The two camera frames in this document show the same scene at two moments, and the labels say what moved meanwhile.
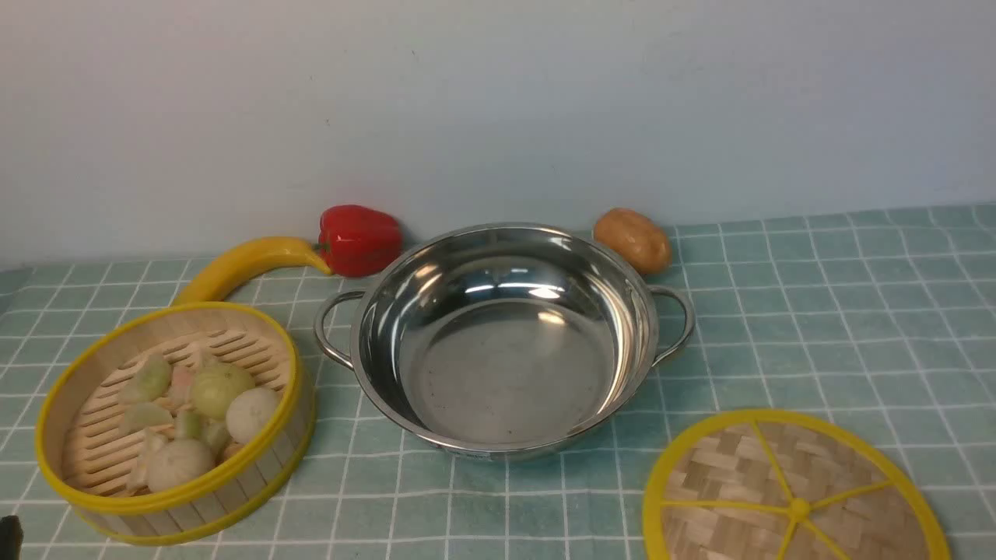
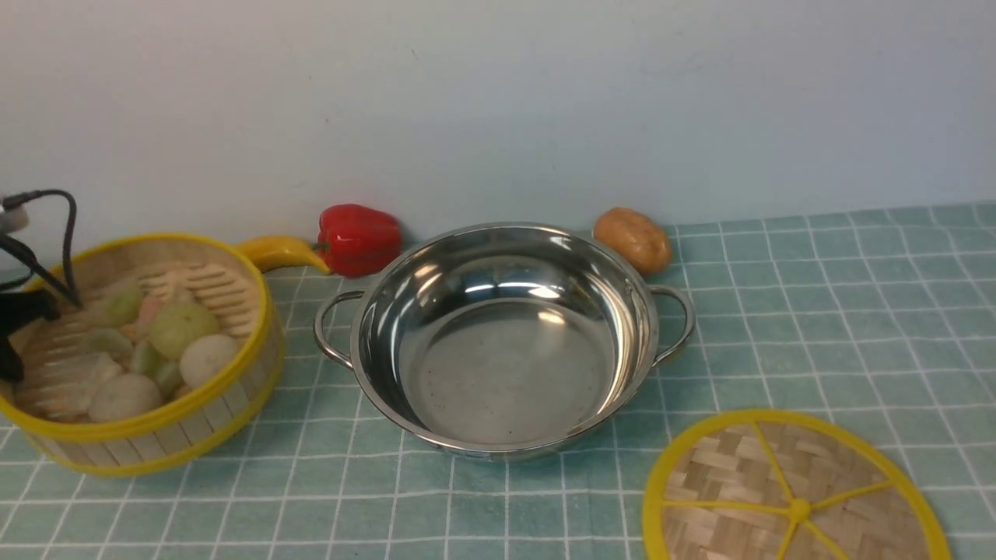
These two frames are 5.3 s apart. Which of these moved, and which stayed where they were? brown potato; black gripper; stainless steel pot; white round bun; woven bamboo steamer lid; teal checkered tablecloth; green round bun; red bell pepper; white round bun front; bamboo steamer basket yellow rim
Moved: green round bun; white round bun; white round bun front; bamboo steamer basket yellow rim; black gripper
Stayed: teal checkered tablecloth; woven bamboo steamer lid; brown potato; stainless steel pot; red bell pepper
